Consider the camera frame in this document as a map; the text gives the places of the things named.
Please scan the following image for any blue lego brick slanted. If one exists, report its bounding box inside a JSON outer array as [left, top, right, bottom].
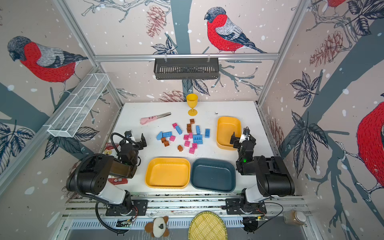
[[156, 132, 163, 140]]

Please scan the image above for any blue lego brick long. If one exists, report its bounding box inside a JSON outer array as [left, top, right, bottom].
[[175, 126, 183, 135]]

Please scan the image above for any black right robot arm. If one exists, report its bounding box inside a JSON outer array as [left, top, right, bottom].
[[230, 127, 295, 214]]

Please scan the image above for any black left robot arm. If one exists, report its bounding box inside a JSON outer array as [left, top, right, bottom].
[[66, 131, 147, 214]]

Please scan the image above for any yellow tray right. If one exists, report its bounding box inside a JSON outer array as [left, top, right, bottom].
[[217, 117, 242, 151]]

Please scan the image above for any yellow tray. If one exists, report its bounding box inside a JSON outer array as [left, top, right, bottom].
[[145, 158, 191, 189], [217, 117, 242, 151]]

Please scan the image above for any red snack bag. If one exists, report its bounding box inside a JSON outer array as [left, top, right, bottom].
[[103, 143, 128, 185]]

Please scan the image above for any dark teal tray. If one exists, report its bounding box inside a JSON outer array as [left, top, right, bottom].
[[191, 158, 236, 193]]

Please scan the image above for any large blue lego brick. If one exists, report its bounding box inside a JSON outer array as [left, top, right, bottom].
[[193, 135, 203, 145]]

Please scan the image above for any blue lego brick upright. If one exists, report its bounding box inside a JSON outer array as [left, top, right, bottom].
[[196, 125, 201, 135]]

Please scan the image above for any yellow tray front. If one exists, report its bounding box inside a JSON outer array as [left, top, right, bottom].
[[145, 158, 191, 189]]

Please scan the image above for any yellow plastic goblet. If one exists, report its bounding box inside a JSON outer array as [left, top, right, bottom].
[[186, 94, 198, 117]]

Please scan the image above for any black hanging basket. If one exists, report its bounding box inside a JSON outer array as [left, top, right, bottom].
[[154, 58, 220, 80]]

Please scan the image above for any plush toy dog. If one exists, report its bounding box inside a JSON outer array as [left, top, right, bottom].
[[145, 216, 170, 238]]

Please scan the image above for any glass jar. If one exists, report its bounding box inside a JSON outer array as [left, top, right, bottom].
[[283, 210, 307, 226]]

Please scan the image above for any woven bamboo plate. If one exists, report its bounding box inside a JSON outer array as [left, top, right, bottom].
[[188, 211, 228, 240]]

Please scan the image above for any aluminium crossbar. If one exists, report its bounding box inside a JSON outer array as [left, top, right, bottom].
[[94, 53, 280, 63]]

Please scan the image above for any white wire mesh basket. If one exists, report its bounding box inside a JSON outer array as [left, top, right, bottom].
[[48, 73, 110, 138]]

